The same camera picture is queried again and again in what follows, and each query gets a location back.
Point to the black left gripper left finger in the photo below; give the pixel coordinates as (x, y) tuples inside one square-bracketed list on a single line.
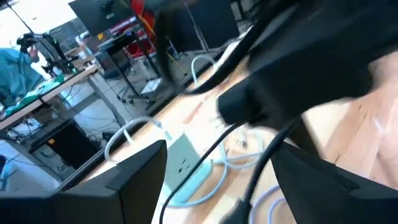
[(109, 199)]

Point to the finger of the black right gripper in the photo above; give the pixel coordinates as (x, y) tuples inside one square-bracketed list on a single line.
[(261, 105)]

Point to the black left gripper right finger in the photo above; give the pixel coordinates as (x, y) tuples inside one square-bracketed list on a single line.
[(335, 199)]

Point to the mint green cube outlet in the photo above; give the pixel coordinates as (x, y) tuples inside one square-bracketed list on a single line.
[(183, 161)]

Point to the background black robot arm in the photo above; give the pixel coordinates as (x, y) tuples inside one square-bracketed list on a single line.
[(57, 53)]

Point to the black computer case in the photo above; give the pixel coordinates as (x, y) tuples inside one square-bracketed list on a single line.
[(71, 146)]

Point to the wooden work table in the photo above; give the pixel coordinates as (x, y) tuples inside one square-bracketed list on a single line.
[(77, 76)]

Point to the teal cloth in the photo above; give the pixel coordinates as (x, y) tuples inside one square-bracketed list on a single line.
[(34, 95)]

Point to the red plastic bin rack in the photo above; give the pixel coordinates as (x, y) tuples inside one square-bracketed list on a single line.
[(149, 21)]

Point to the black equipment cart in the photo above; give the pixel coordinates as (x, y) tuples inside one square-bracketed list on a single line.
[(118, 46)]

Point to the person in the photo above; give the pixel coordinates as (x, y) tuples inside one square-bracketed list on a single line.
[(15, 74)]

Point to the black monitor screen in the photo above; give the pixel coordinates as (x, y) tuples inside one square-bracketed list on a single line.
[(102, 15)]

